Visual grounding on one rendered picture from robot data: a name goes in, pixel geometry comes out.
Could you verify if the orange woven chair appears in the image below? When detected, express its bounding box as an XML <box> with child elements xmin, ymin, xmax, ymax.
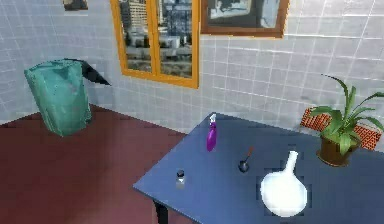
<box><xmin>299</xmin><ymin>107</ymin><xmax>383</xmax><ymax>152</ymax></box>

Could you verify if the purple spray bottle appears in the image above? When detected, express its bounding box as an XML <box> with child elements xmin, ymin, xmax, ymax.
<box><xmin>205</xmin><ymin>113</ymin><xmax>218</xmax><ymax>153</ymax></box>

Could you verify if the small salt shaker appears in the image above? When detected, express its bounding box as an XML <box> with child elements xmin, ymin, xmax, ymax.
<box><xmin>175</xmin><ymin>169</ymin><xmax>186</xmax><ymax>190</ymax></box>

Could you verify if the orange framed window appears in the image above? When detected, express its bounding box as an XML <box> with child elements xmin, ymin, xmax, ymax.
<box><xmin>109</xmin><ymin>0</ymin><xmax>201</xmax><ymax>90</ymax></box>

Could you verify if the blue table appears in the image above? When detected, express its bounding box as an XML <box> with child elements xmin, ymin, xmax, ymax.
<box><xmin>132</xmin><ymin>111</ymin><xmax>384</xmax><ymax>224</ymax></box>

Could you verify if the brown framed picture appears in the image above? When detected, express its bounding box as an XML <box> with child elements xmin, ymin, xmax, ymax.
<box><xmin>200</xmin><ymin>0</ymin><xmax>290</xmax><ymax>39</ymax></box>

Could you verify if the white round flask vase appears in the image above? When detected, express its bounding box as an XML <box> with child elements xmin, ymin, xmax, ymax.
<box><xmin>259</xmin><ymin>150</ymin><xmax>308</xmax><ymax>218</ymax></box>

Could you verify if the green plant in brown pot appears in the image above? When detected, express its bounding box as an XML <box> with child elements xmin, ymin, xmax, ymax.
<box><xmin>309</xmin><ymin>73</ymin><xmax>384</xmax><ymax>168</ymax></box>

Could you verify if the dark ladle with brown handle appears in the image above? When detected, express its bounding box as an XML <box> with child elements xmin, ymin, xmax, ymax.
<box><xmin>238</xmin><ymin>146</ymin><xmax>255</xmax><ymax>174</ymax></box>

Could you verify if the small dark wall picture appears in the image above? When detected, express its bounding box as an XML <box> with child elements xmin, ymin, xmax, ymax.
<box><xmin>62</xmin><ymin>0</ymin><xmax>89</xmax><ymax>12</ymax></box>

